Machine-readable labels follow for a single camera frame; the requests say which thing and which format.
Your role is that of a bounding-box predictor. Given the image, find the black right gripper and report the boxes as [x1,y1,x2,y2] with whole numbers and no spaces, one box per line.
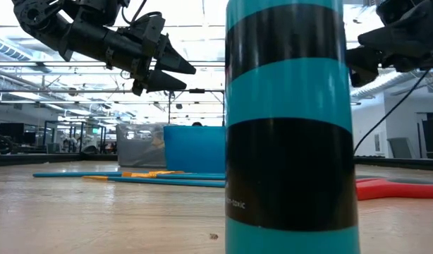
[346,0,433,88]

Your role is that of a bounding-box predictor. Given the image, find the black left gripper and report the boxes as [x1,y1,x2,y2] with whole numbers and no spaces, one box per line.
[106,13,197,97]

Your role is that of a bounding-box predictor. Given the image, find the red-handled scissors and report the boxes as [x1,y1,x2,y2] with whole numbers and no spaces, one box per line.
[355,177,433,202]

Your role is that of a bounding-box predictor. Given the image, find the teal paint bottle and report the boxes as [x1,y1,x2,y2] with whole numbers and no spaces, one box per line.
[225,0,361,254]

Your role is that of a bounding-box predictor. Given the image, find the grey plastic storage bin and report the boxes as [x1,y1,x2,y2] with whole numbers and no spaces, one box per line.
[116,123,168,169]

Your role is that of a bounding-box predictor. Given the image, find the blue plastic tray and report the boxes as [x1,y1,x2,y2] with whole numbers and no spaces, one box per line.
[163,126,227,174]

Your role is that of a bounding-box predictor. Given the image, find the dark computer monitor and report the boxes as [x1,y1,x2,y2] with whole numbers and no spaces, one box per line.
[0,122,25,145]

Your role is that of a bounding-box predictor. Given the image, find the black background rig frame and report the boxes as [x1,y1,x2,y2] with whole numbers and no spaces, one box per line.
[167,87,226,127]

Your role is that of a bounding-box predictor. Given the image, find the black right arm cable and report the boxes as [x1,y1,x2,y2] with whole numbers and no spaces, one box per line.
[353,68,432,155]

